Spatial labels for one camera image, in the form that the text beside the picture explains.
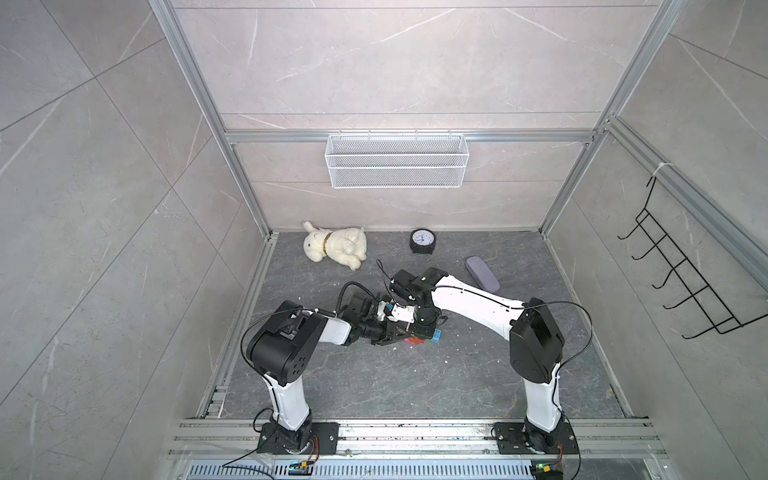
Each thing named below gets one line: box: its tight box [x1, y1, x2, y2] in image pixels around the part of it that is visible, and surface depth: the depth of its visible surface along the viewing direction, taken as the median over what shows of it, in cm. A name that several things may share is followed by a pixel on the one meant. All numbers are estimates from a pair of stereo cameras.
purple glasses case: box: [465, 256, 501, 293], surface depth 106 cm
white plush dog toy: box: [303, 221, 367, 271], surface depth 109 cm
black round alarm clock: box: [409, 228, 437, 255], surface depth 117 cm
